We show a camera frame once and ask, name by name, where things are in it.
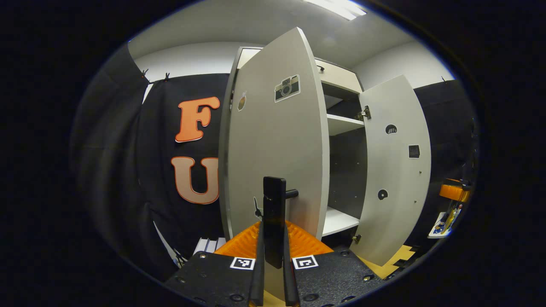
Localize white cabinet shelf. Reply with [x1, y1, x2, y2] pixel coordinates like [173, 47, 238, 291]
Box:
[321, 206, 361, 237]
[326, 113, 366, 136]

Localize black backdrop cloth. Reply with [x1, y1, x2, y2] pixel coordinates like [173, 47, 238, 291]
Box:
[70, 43, 478, 282]

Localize beige double-door shoe cabinet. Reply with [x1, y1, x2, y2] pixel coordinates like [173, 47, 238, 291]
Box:
[230, 46, 372, 250]

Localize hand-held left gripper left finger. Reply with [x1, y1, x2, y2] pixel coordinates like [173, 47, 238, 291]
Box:
[164, 221, 266, 307]

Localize ceiling light panel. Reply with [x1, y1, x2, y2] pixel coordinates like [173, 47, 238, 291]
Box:
[304, 0, 367, 21]

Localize colourful printed packet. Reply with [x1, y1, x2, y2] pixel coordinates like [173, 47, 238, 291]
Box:
[428, 204, 463, 238]

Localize black door handle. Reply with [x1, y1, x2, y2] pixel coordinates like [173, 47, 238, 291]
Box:
[263, 176, 299, 269]

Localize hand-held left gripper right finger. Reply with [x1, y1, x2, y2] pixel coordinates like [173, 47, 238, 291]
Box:
[282, 220, 386, 307]

